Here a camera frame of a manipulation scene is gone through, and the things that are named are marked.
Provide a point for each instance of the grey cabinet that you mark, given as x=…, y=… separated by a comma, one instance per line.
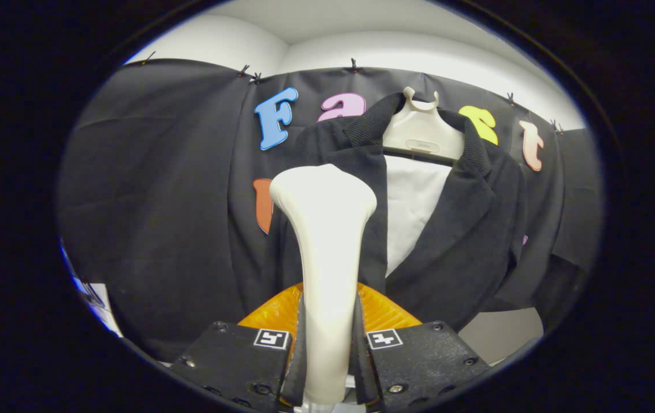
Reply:
x=502, y=335

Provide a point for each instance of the black suit jacket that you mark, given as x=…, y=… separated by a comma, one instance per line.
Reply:
x=465, y=246

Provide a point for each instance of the white garment steamer head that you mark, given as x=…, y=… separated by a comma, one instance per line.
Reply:
x=327, y=252

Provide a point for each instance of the black backdrop cloth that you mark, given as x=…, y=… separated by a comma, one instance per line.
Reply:
x=149, y=201

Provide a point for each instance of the white shirt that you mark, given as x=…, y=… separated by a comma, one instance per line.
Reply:
x=413, y=206

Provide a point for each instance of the cream clothes hanger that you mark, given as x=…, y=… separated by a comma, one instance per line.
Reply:
x=422, y=129

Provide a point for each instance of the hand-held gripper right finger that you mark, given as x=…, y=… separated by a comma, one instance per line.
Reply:
x=362, y=373

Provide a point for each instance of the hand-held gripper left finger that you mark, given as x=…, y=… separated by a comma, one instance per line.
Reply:
x=295, y=373

